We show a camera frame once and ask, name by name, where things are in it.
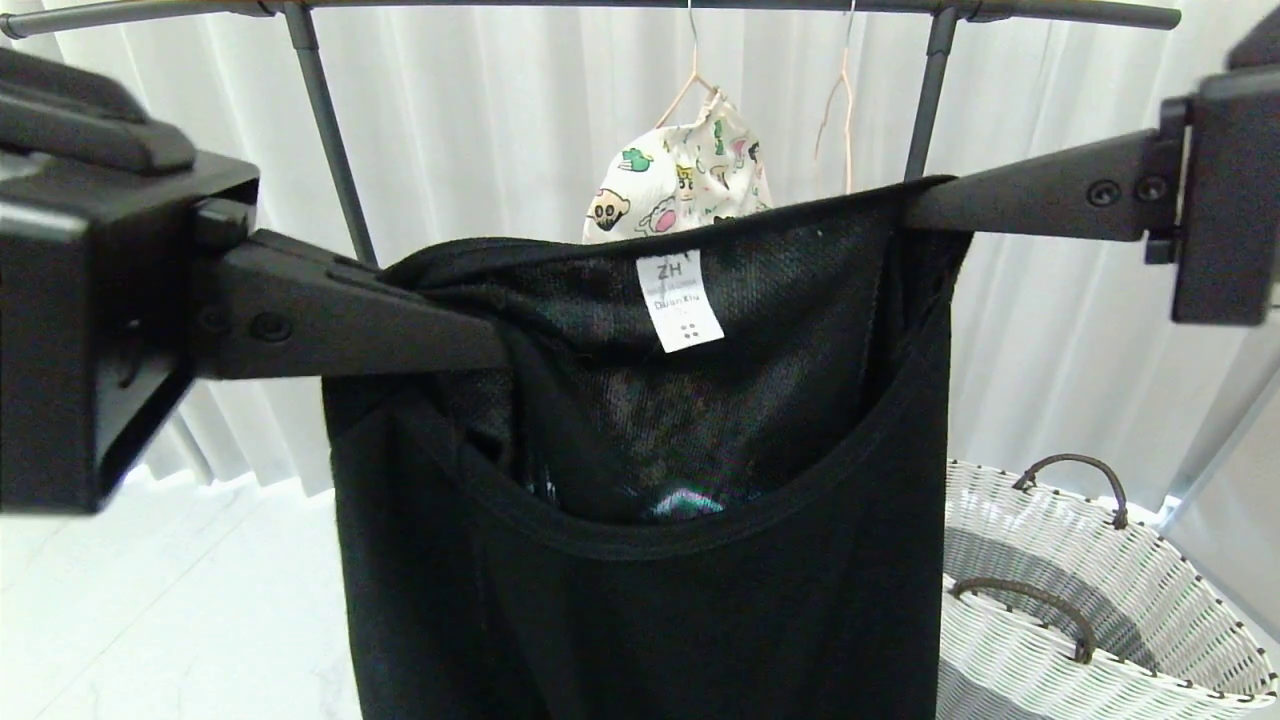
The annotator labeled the white curtain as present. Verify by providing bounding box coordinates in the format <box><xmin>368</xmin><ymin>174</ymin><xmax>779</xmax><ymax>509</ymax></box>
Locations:
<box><xmin>0</xmin><ymin>0</ymin><xmax>1280</xmax><ymax>511</ymax></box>

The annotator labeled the cream printed garment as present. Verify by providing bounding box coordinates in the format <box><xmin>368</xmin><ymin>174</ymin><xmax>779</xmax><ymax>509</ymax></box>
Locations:
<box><xmin>583</xmin><ymin>90</ymin><xmax>776</xmax><ymax>244</ymax></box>

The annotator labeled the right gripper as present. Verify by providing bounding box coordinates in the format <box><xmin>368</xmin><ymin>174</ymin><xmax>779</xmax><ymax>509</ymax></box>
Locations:
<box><xmin>1145</xmin><ymin>65</ymin><xmax>1280</xmax><ymax>326</ymax></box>

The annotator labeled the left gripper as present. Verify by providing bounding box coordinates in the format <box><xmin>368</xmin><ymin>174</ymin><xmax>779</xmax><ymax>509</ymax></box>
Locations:
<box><xmin>0</xmin><ymin>150</ymin><xmax>261</xmax><ymax>516</ymax></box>

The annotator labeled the white laundry basket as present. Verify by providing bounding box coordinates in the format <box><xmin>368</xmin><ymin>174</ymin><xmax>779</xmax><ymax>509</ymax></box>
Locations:
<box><xmin>935</xmin><ymin>453</ymin><xmax>1280</xmax><ymax>720</ymax></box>

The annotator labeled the black clothes rack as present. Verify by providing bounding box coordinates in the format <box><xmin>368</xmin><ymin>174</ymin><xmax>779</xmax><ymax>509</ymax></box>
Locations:
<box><xmin>0</xmin><ymin>0</ymin><xmax>1183</xmax><ymax>269</ymax></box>

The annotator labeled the pink clothes hanger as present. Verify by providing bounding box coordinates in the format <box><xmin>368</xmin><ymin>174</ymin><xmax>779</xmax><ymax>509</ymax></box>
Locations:
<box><xmin>815</xmin><ymin>0</ymin><xmax>859</xmax><ymax>196</ymax></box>
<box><xmin>655</xmin><ymin>0</ymin><xmax>721</xmax><ymax>131</ymax></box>

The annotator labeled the black garment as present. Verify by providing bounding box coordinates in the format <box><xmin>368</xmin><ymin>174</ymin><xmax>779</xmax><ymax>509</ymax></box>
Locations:
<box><xmin>322</xmin><ymin>178</ymin><xmax>976</xmax><ymax>720</ymax></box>

